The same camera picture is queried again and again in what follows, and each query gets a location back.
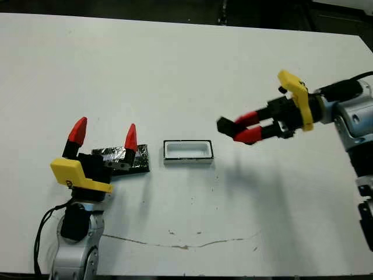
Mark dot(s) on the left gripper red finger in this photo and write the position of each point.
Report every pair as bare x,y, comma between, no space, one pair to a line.
78,132
131,141

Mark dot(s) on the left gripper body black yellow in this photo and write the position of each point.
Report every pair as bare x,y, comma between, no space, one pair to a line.
91,172

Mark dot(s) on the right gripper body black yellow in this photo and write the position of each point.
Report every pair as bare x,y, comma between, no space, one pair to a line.
291,116

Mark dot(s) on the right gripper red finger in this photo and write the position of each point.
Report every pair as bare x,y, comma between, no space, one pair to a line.
250,135
250,117

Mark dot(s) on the black taped box lid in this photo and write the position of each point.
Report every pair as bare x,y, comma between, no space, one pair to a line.
142,160

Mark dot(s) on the black stand pole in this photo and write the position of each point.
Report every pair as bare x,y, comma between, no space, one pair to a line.
223,13

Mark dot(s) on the white panel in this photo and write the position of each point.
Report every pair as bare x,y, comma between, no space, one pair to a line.
368,6

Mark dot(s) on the white camera box base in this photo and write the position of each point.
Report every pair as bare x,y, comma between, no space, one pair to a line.
188,151

